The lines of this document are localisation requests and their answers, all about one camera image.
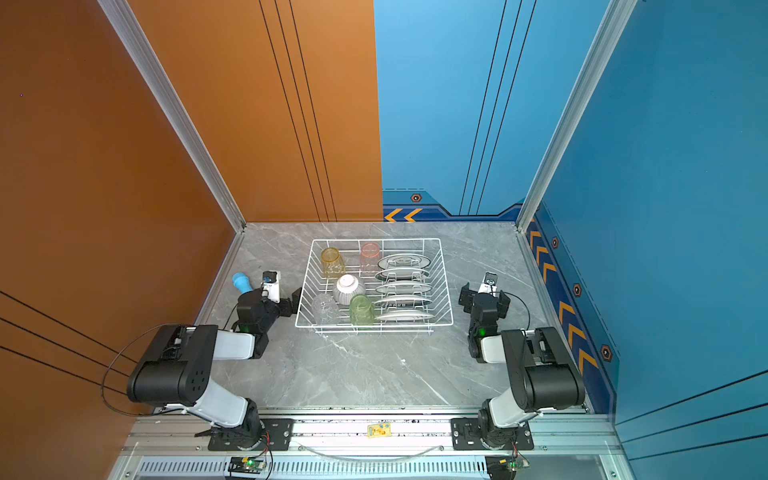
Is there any green glass cup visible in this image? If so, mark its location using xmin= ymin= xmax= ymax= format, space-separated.
xmin=349 ymin=294 xmax=376 ymax=326

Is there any pink glass cup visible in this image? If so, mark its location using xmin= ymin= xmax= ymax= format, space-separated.
xmin=360 ymin=242 xmax=382 ymax=272

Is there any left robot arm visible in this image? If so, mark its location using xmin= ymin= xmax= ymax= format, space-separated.
xmin=126 ymin=287 xmax=301 ymax=451

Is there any left green circuit board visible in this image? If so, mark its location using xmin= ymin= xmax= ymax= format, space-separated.
xmin=226 ymin=456 xmax=270 ymax=479

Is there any right aluminium corner post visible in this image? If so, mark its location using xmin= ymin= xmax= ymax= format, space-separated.
xmin=515 ymin=0 xmax=637 ymax=233

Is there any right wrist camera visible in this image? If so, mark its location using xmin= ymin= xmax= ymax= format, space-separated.
xmin=478 ymin=272 xmax=498 ymax=297

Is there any ribbed white bowl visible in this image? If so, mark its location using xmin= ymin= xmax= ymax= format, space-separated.
xmin=333 ymin=274 xmax=365 ymax=306

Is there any right circuit board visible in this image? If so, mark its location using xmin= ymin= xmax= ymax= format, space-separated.
xmin=485 ymin=456 xmax=530 ymax=480

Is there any white wire dish rack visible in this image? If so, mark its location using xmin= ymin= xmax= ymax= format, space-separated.
xmin=295 ymin=238 xmax=454 ymax=334

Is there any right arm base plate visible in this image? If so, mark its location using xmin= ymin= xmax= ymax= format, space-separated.
xmin=450 ymin=417 xmax=535 ymax=451

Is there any blue cylindrical tool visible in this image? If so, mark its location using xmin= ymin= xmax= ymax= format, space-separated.
xmin=232 ymin=272 xmax=254 ymax=294

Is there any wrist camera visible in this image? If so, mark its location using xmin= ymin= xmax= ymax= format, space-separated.
xmin=478 ymin=272 xmax=498 ymax=297
xmin=261 ymin=270 xmax=281 ymax=304

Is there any aluminium corner post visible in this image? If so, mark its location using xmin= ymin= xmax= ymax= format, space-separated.
xmin=515 ymin=0 xmax=637 ymax=233
xmin=98 ymin=0 xmax=246 ymax=235

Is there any left aluminium corner post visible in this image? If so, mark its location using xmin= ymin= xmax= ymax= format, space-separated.
xmin=98 ymin=0 xmax=246 ymax=235

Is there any yellow glass cup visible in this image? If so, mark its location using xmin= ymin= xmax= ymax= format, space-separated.
xmin=320 ymin=247 xmax=346 ymax=280

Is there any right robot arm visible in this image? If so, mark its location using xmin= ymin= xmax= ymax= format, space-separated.
xmin=458 ymin=283 xmax=586 ymax=449

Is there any clear glass cup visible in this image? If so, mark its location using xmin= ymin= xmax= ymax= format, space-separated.
xmin=311 ymin=293 xmax=341 ymax=326

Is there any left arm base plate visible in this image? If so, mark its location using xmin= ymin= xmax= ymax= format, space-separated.
xmin=207 ymin=417 xmax=294 ymax=453

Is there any yellow sticker tag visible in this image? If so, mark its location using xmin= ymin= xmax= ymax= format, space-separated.
xmin=366 ymin=422 xmax=392 ymax=438

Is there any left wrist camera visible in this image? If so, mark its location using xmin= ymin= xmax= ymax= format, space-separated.
xmin=261 ymin=270 xmax=281 ymax=304

